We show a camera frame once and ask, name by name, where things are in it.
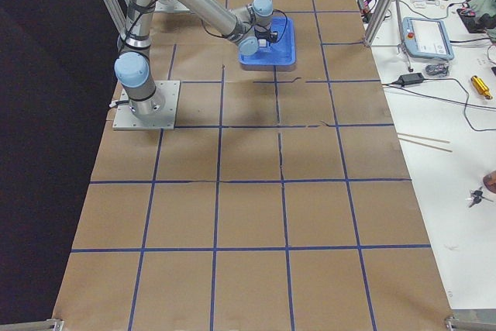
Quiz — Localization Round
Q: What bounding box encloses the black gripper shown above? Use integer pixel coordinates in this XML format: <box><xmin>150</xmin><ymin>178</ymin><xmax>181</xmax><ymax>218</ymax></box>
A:
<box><xmin>254</xmin><ymin>28</ymin><xmax>277</xmax><ymax>43</ymax></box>

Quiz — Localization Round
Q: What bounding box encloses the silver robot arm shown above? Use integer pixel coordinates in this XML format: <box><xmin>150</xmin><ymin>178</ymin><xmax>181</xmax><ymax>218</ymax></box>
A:
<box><xmin>114</xmin><ymin>0</ymin><xmax>279</xmax><ymax>119</ymax></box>

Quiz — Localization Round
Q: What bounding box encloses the blue plastic tray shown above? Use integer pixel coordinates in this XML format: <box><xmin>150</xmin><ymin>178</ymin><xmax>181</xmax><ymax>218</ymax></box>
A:
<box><xmin>238</xmin><ymin>16</ymin><xmax>296</xmax><ymax>71</ymax></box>

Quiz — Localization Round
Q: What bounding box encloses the black power adapter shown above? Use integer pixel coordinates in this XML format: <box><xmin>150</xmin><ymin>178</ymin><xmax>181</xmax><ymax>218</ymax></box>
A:
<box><xmin>397</xmin><ymin>73</ymin><xmax>425</xmax><ymax>87</ymax></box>

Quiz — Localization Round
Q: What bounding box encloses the teach pendant tablet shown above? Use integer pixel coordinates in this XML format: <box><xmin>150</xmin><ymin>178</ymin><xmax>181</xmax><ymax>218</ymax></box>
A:
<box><xmin>401</xmin><ymin>17</ymin><xmax>454</xmax><ymax>60</ymax></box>

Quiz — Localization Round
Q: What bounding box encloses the bunch of keys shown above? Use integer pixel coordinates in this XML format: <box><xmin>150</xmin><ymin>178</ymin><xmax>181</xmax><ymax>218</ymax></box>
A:
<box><xmin>468</xmin><ymin>187</ymin><xmax>493</xmax><ymax>208</ymax></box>

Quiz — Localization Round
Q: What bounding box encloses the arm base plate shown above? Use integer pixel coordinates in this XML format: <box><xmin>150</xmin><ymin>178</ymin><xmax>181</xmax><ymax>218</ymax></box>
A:
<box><xmin>112</xmin><ymin>81</ymin><xmax>181</xmax><ymax>131</ymax></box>
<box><xmin>155</xmin><ymin>0</ymin><xmax>191</xmax><ymax>14</ymax></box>

